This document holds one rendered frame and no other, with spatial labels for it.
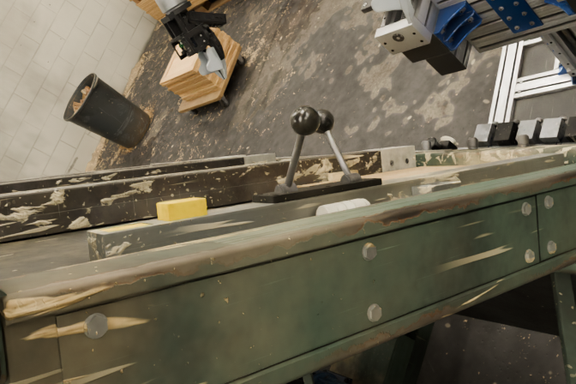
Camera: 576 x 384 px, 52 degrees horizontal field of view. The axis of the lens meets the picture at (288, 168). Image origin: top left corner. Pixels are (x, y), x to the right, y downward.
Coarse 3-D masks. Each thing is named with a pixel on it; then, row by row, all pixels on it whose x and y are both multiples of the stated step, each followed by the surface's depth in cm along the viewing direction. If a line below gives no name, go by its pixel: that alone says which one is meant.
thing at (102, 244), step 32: (512, 160) 110; (544, 160) 114; (352, 192) 83; (384, 192) 87; (128, 224) 67; (160, 224) 65; (192, 224) 67; (224, 224) 70; (256, 224) 72; (96, 256) 63
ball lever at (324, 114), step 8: (320, 112) 88; (328, 112) 88; (328, 120) 88; (320, 128) 88; (328, 128) 88; (328, 136) 88; (336, 144) 88; (336, 152) 87; (344, 160) 87; (344, 168) 86; (344, 176) 85; (352, 176) 85; (360, 176) 86
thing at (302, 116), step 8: (296, 112) 73; (304, 112) 72; (312, 112) 73; (296, 120) 73; (304, 120) 72; (312, 120) 72; (320, 120) 74; (296, 128) 73; (304, 128) 72; (312, 128) 73; (304, 136) 75; (296, 144) 75; (296, 152) 75; (296, 160) 76; (296, 168) 77; (288, 176) 77; (280, 184) 78; (288, 184) 78; (280, 192) 77
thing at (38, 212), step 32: (288, 160) 125; (320, 160) 129; (352, 160) 135; (384, 160) 141; (32, 192) 92; (64, 192) 95; (96, 192) 98; (128, 192) 102; (160, 192) 105; (192, 192) 109; (224, 192) 114; (256, 192) 118; (0, 224) 89; (32, 224) 92; (64, 224) 95; (96, 224) 98
